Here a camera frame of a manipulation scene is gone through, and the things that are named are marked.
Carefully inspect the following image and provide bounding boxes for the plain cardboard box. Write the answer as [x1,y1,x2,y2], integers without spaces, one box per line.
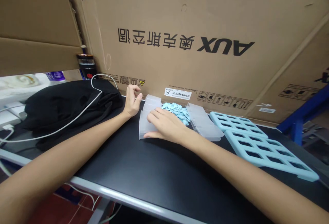
[0,0,89,77]

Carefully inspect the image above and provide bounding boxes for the white cable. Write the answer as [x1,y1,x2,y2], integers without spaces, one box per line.
[0,74,119,143]

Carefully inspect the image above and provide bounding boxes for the large printed cardboard box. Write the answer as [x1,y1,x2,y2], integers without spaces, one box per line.
[64,0,329,126]

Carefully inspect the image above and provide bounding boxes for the white power adapter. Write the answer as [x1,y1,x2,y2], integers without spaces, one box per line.
[0,101,27,132]

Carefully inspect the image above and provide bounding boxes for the stack of translucent plastic sheets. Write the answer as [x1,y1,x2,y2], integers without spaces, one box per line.
[185,102,224,141]
[138,94,166,141]

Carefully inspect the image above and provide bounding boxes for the cardboard box with handling symbols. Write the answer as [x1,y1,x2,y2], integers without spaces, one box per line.
[248,15,329,127]

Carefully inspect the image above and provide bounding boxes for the black cloth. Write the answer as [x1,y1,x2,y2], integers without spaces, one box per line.
[16,80,127,152]

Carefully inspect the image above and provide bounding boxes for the person's right hand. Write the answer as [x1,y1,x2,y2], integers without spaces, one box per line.
[143,107,193,145]

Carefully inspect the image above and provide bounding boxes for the light blue grid panel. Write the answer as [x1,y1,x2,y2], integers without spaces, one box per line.
[224,129,320,183]
[208,111,269,143]

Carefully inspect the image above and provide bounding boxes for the purple labelled packet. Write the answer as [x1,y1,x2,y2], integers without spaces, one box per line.
[45,70,68,83]

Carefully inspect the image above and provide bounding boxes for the person's left hand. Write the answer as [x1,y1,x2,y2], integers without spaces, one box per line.
[122,84,143,118]

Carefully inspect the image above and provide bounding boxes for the pile of light blue clips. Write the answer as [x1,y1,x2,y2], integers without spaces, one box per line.
[154,101,192,126]

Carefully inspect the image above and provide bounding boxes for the black bottle with copper ring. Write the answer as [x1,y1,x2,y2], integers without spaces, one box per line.
[77,53,98,82]

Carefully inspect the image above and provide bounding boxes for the blue metal frame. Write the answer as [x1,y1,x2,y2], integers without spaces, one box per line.
[276,66,329,146]

